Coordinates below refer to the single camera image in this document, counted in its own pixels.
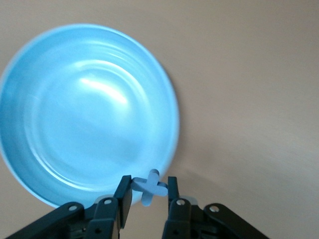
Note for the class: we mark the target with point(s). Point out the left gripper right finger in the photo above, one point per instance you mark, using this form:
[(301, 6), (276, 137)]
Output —
[(179, 219)]

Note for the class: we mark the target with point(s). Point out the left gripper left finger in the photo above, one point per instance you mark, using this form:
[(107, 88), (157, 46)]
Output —
[(104, 219)]

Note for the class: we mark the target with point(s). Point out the blue letter x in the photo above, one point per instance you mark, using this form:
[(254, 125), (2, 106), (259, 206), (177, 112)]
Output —
[(150, 188)]

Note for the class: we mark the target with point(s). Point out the blue plate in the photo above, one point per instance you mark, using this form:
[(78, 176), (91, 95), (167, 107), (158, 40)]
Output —
[(87, 112)]

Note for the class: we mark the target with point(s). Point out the brown table cover mat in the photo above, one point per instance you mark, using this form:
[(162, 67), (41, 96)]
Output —
[(249, 99)]

